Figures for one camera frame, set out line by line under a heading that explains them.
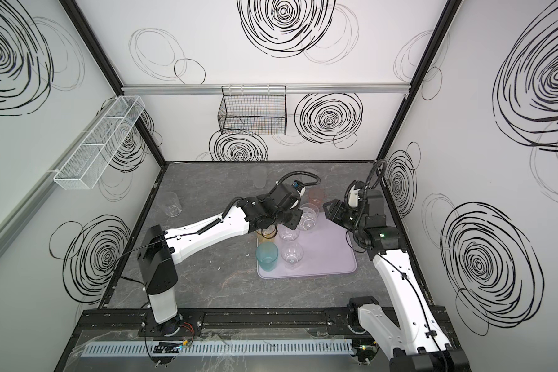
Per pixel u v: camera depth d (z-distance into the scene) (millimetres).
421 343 380
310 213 793
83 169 723
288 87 907
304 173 579
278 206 592
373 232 512
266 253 831
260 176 1158
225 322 743
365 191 536
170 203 1016
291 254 866
